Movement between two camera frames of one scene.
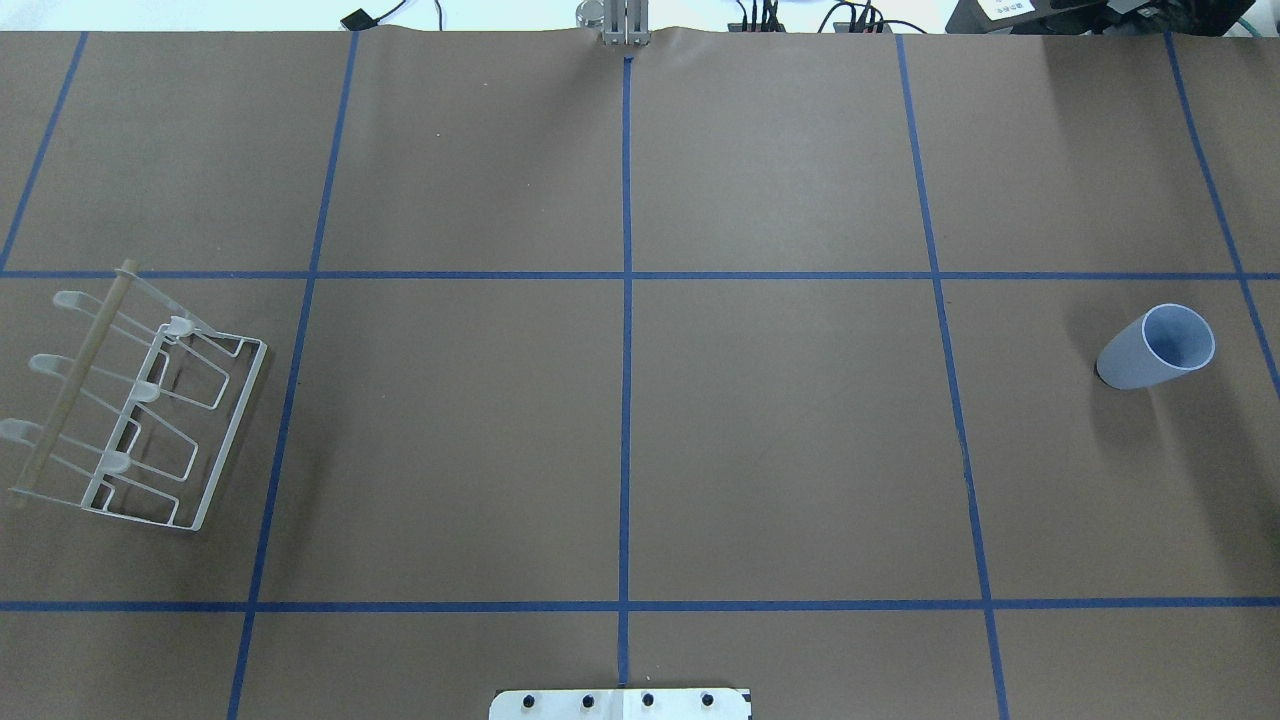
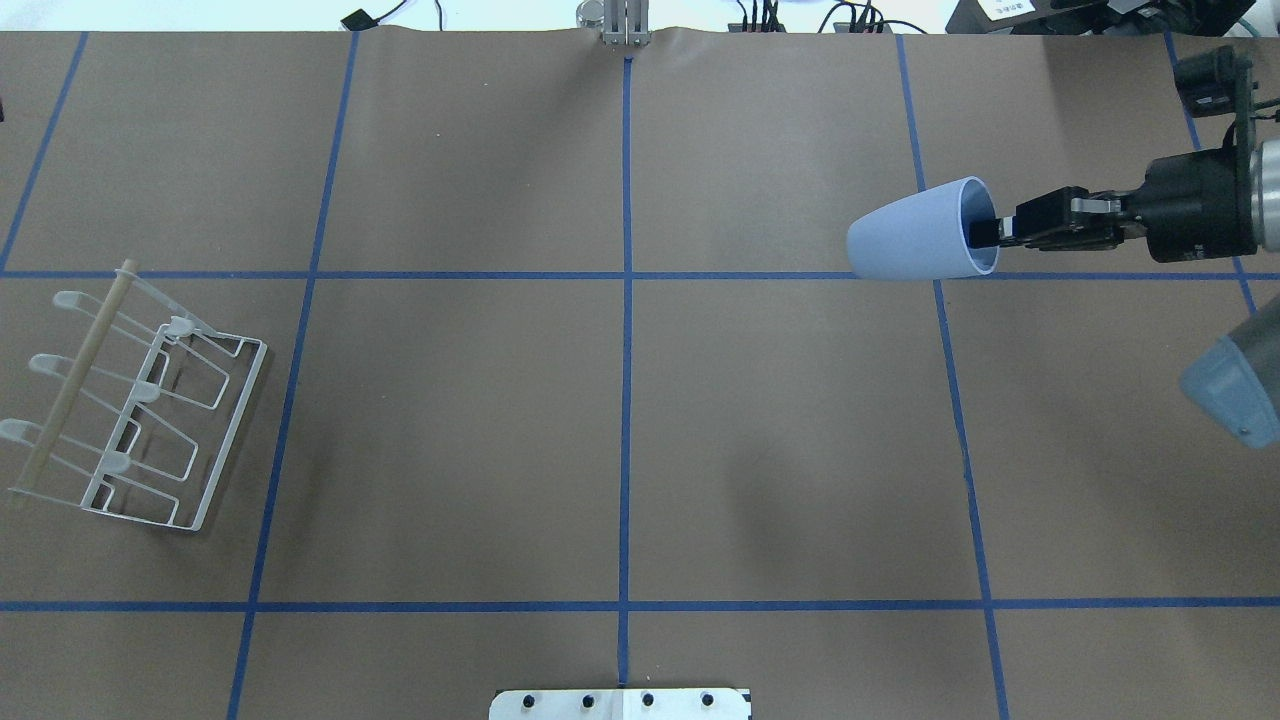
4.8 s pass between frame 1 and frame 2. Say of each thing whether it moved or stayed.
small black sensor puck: stayed
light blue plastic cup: moved
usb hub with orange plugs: stayed
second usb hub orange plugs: stayed
